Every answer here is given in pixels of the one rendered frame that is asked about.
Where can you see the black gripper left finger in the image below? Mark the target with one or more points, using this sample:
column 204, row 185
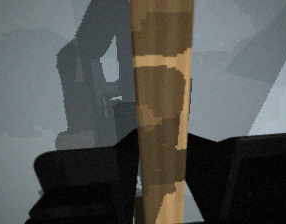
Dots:
column 115, row 165

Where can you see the brown wooden board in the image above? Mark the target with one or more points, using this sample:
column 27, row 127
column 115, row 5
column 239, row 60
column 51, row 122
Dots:
column 161, row 39

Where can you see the brown wooden post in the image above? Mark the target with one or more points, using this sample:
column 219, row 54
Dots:
column 138, row 211

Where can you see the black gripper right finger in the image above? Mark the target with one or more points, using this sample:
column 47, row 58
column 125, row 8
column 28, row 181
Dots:
column 212, row 167

